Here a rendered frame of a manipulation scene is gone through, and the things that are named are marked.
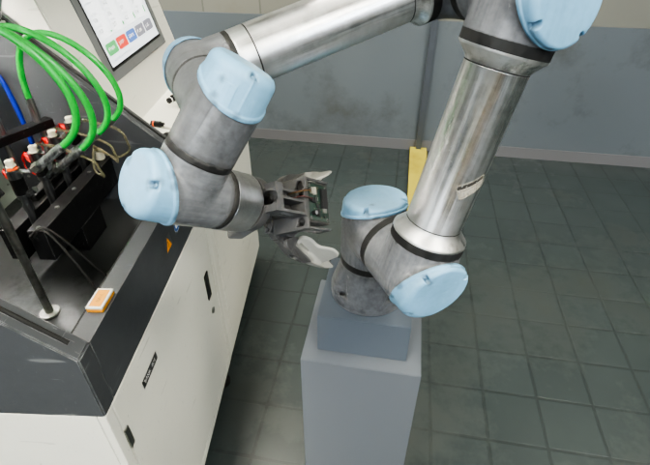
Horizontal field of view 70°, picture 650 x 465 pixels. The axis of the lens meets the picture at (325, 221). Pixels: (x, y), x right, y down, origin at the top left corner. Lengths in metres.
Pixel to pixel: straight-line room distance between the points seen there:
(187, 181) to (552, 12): 0.43
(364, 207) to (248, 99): 0.37
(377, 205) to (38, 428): 0.76
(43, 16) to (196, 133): 0.94
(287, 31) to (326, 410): 0.79
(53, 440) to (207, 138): 0.78
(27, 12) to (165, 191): 0.97
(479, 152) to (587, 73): 2.88
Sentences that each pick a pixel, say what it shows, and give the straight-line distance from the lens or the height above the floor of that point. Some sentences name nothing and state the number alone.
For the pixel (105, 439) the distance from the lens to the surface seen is 1.06.
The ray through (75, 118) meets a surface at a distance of 1.00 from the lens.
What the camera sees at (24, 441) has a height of 0.70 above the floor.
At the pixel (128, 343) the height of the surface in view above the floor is 0.83.
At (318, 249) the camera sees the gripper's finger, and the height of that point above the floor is 1.13.
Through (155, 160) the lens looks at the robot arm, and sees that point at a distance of 0.48.
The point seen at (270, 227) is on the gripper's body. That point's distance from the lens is 0.64.
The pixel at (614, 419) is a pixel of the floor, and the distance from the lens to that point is 2.11.
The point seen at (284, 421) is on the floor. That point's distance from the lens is 1.83.
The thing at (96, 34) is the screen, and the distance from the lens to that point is 1.53.
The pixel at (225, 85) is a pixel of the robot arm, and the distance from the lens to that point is 0.46.
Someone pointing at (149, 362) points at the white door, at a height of 0.72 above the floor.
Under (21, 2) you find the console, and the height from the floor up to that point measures 1.35.
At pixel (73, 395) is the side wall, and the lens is 0.96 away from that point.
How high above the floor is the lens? 1.56
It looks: 36 degrees down
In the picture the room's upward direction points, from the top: straight up
